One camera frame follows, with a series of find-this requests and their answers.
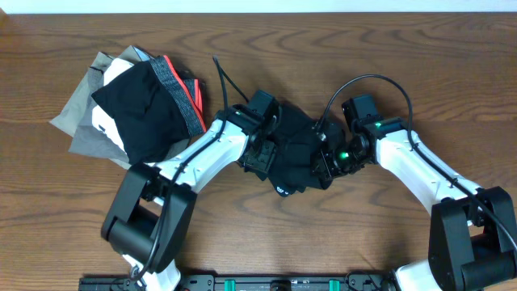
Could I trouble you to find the black t-shirt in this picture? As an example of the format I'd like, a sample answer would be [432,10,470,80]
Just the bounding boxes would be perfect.
[244,103,345,197]

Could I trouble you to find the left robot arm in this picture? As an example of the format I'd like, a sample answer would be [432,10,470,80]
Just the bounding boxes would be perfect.
[79,91,281,290]

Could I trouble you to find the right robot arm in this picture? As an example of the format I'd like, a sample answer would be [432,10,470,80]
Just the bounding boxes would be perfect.
[311,95,516,290]

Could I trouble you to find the black shorts with red waistband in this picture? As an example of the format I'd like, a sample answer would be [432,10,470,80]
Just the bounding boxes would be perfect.
[91,55,207,165]

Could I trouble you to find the grey folded garment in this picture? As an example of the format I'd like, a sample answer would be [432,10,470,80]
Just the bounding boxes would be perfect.
[48,44,191,171]

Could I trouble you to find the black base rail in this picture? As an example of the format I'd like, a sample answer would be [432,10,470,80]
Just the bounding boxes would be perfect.
[78,272,397,291]

